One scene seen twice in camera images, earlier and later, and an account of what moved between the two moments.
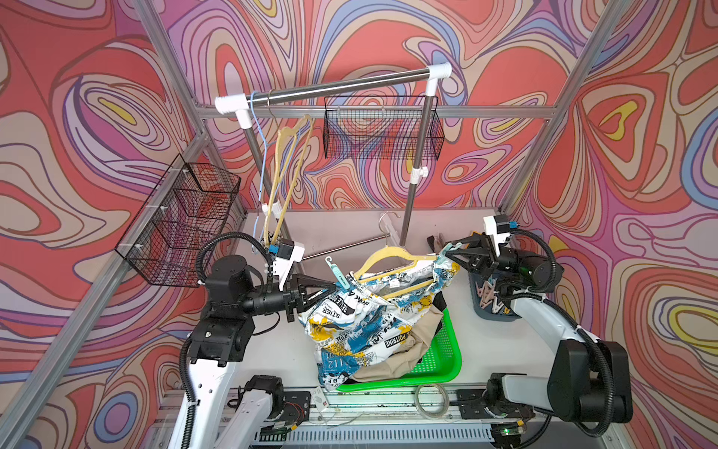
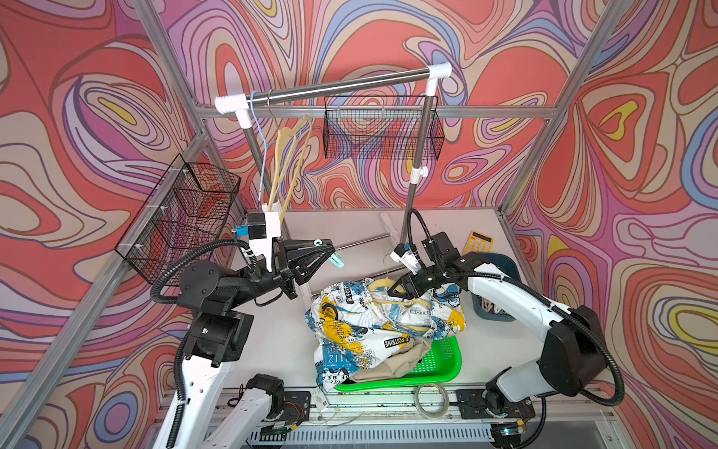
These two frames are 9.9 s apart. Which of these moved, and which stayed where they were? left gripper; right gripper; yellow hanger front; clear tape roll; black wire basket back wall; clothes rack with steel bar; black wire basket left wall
Moved: right gripper; yellow hanger front; left gripper
Stayed: clear tape roll; black wire basket back wall; clothes rack with steel bar; black wire basket left wall
